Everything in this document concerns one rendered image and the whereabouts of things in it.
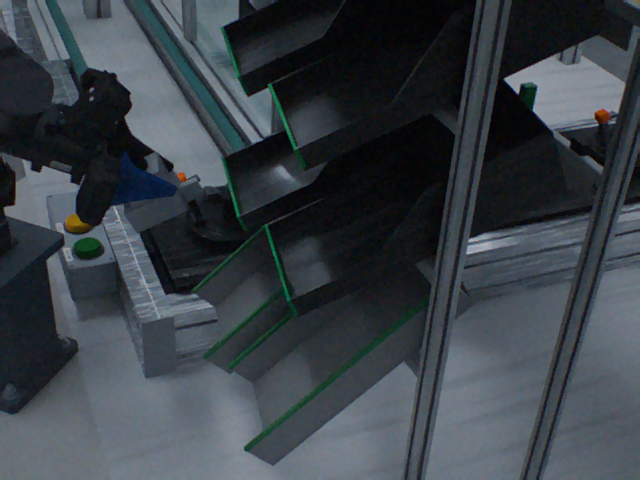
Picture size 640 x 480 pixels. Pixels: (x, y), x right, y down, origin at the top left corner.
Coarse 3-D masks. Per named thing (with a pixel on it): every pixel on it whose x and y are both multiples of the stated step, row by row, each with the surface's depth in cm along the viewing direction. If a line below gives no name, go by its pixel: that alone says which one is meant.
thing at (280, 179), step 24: (264, 144) 104; (288, 144) 105; (240, 168) 105; (264, 168) 103; (288, 168) 101; (312, 168) 100; (336, 168) 93; (240, 192) 101; (264, 192) 100; (288, 192) 94; (312, 192) 94; (240, 216) 94; (264, 216) 95
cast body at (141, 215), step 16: (144, 160) 94; (160, 160) 96; (160, 176) 94; (176, 176) 98; (176, 192) 95; (192, 192) 98; (128, 208) 96; (144, 208) 95; (160, 208) 96; (176, 208) 96; (144, 224) 97
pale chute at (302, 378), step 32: (384, 288) 98; (416, 288) 94; (288, 320) 100; (320, 320) 102; (352, 320) 99; (384, 320) 95; (416, 320) 87; (256, 352) 102; (288, 352) 103; (320, 352) 99; (352, 352) 96; (384, 352) 89; (256, 384) 104; (288, 384) 100; (320, 384) 90; (352, 384) 91; (288, 416) 91; (320, 416) 92; (256, 448) 93; (288, 448) 94
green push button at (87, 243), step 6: (78, 240) 130; (84, 240) 130; (90, 240) 130; (96, 240) 130; (78, 246) 129; (84, 246) 129; (90, 246) 129; (96, 246) 129; (78, 252) 128; (84, 252) 128; (90, 252) 128; (96, 252) 129
